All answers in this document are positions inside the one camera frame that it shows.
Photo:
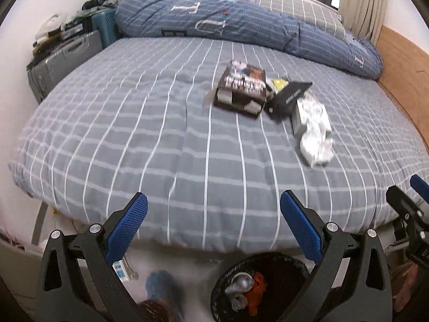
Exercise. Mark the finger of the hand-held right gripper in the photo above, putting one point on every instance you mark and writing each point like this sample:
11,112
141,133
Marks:
404,204
421,187

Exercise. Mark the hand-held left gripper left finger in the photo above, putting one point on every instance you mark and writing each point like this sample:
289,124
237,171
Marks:
129,221

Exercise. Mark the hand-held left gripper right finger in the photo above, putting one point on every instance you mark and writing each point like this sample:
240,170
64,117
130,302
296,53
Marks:
300,228

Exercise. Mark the black round bin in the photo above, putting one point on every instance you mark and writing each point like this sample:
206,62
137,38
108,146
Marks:
285,275

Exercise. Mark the red plastic bag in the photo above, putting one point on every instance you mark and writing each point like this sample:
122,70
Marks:
256,288

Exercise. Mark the clear plastic wrappers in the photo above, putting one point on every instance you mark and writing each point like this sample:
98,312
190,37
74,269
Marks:
238,285

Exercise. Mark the white tissue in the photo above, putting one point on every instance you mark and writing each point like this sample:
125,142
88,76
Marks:
318,144

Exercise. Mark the white earphone box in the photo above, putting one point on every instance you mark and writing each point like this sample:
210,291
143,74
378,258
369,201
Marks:
310,110

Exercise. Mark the black packet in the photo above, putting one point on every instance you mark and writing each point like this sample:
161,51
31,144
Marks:
288,99

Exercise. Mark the yellow snack packet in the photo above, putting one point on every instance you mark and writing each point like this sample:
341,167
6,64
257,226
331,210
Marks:
280,85

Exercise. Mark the brown carton box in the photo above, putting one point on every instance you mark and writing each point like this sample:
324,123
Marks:
243,87

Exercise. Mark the white power strip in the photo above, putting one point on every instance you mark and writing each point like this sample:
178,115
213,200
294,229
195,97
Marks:
121,270

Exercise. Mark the blue fuzzy slipper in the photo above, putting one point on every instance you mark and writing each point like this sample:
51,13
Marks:
161,285

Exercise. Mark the bed with grey checked sheet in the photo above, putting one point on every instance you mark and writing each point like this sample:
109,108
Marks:
150,141

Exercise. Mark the wooden headboard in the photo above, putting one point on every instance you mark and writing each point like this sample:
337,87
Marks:
405,73

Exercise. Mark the grey suitcase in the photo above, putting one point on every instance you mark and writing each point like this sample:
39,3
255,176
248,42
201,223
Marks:
63,60

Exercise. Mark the beige curtain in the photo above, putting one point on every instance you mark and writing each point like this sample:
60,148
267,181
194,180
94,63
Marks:
363,3

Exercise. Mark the teal plastic crate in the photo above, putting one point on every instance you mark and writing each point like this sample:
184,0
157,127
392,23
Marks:
104,26

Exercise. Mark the pile of dark clutter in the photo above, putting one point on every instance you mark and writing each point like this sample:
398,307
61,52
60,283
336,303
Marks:
72,30

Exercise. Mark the blue striped duvet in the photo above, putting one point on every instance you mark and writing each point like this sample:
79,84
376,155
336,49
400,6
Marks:
251,23

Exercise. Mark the white round object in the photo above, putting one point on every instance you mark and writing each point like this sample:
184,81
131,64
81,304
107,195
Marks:
50,25

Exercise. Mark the grey checked pillow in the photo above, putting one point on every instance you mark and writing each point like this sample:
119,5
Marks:
298,10

